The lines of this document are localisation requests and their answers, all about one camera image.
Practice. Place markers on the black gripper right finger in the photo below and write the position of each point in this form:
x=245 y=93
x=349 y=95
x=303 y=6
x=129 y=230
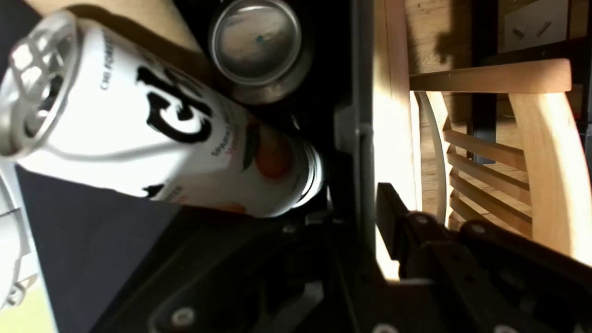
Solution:
x=491 y=280

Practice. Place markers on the dark grey landfill bin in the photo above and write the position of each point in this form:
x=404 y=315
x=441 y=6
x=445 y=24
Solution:
x=94 y=239

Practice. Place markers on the wooden chair near robot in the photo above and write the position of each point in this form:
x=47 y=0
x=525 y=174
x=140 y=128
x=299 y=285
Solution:
x=540 y=187

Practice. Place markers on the white drink can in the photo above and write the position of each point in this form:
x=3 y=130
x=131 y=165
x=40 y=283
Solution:
x=83 y=104

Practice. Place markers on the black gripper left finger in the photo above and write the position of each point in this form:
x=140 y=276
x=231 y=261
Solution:
x=232 y=274

